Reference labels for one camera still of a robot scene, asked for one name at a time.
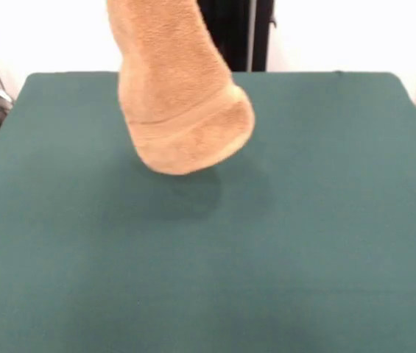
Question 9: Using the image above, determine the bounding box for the tan terry towel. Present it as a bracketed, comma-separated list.
[105, 0, 256, 176]

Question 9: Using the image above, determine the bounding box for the dark green table cloth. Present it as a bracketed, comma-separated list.
[0, 71, 416, 353]

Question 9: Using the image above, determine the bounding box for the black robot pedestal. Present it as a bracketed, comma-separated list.
[196, 0, 278, 73]

